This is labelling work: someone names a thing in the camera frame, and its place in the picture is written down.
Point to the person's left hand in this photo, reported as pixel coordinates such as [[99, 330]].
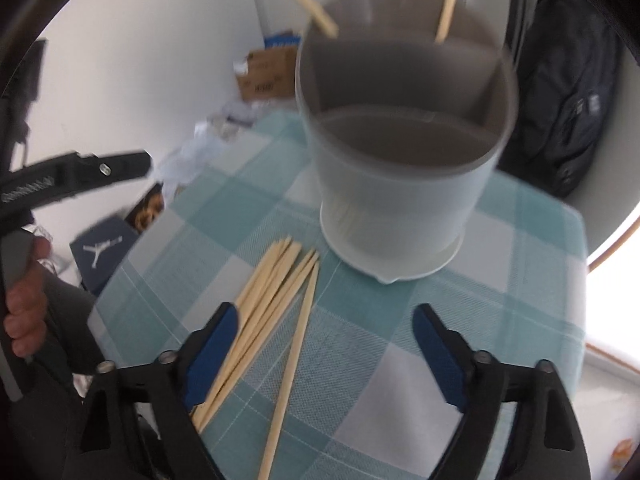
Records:
[[25, 305]]

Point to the small blue box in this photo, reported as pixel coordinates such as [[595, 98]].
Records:
[[280, 40]]

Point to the person's dark grey trousers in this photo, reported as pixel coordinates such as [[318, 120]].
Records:
[[55, 410]]

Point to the dark box with gold pattern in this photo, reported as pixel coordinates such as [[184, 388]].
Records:
[[145, 212]]

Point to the black backpack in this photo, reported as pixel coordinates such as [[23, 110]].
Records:
[[560, 90]]

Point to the white crumpled plastic bags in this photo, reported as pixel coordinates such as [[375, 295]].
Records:
[[190, 155]]

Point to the white grey utensil holder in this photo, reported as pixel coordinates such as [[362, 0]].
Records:
[[400, 200]]

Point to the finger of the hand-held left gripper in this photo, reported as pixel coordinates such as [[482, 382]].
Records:
[[115, 165]]

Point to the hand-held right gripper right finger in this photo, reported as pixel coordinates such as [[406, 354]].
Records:
[[440, 355]]

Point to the brown cardboard box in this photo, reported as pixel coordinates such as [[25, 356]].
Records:
[[265, 72]]

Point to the light wooden chopstick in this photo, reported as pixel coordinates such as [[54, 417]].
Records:
[[448, 5], [310, 6]]

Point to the teal white checked tablecloth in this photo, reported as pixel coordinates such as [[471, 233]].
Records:
[[380, 340]]

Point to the blue shoe box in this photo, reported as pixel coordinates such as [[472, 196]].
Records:
[[100, 255]]

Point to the pile of wooden chopsticks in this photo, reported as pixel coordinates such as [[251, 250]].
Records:
[[265, 295]]

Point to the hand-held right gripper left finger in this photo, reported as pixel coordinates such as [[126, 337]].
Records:
[[215, 355]]

